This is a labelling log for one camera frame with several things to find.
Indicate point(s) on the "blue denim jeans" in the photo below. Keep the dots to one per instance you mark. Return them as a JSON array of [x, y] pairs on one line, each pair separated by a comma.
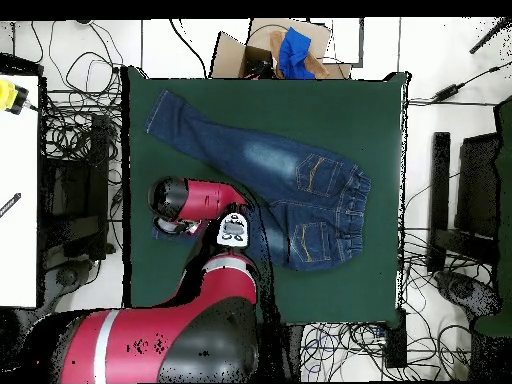
[[280, 168]]

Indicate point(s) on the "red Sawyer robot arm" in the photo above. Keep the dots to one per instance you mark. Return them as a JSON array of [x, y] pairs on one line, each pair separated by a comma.
[[160, 344]]

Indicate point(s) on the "dark green table cloth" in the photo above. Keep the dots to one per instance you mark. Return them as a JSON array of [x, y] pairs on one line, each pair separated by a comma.
[[260, 100]]

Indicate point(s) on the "tan brown cloth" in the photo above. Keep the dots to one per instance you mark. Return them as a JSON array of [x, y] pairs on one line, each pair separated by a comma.
[[318, 67]]

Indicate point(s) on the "brown cardboard box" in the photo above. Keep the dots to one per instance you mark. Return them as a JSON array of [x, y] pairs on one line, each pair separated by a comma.
[[230, 56]]

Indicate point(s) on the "bright blue cloth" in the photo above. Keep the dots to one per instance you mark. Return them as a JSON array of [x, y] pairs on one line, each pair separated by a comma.
[[294, 52]]

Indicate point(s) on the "black chair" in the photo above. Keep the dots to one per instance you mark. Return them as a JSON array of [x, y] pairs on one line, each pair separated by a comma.
[[76, 200]]

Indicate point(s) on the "black power strip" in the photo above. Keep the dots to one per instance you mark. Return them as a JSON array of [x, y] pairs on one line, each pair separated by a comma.
[[396, 344]]

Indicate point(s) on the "white side table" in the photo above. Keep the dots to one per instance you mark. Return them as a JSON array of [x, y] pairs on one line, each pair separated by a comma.
[[18, 248]]

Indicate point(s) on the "black marker pen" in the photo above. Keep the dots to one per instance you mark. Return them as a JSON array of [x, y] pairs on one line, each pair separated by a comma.
[[10, 204]]

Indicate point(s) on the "green cloth on side table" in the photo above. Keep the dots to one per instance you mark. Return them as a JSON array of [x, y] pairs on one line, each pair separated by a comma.
[[506, 200]]

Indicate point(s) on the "yellow and black tool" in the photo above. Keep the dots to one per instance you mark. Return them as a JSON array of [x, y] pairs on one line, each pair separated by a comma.
[[8, 96]]

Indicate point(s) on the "black rod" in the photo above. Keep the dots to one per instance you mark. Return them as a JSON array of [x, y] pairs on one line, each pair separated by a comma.
[[488, 38]]

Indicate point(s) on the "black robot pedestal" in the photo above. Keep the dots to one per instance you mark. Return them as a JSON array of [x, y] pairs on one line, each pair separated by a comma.
[[294, 352]]

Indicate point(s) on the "white board with dark frame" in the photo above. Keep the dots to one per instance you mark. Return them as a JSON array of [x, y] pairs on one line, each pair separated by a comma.
[[346, 40]]

